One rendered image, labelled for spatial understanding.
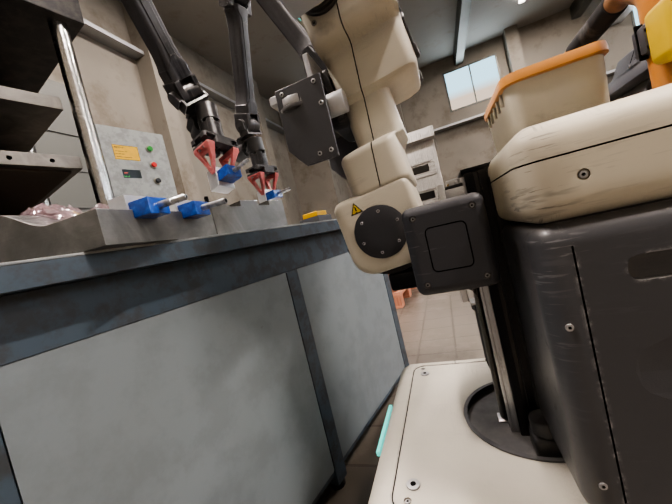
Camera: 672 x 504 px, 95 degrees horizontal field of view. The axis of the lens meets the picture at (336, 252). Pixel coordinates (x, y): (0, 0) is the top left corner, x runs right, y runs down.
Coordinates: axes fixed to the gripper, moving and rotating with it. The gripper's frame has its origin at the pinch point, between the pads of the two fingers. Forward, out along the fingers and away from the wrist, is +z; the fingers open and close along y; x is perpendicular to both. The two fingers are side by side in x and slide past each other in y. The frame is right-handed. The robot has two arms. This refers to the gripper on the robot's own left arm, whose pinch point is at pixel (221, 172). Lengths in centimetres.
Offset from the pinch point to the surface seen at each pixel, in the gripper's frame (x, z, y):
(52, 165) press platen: -74, -38, 14
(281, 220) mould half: -0.2, 12.2, -17.9
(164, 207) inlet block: 12.3, 17.9, 23.9
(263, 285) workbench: -1.1, 31.0, -5.3
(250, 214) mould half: 0.1, 11.4, -5.9
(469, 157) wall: -27, -262, -936
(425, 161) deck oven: -59, -162, -512
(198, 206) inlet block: 9.0, 15.3, 15.3
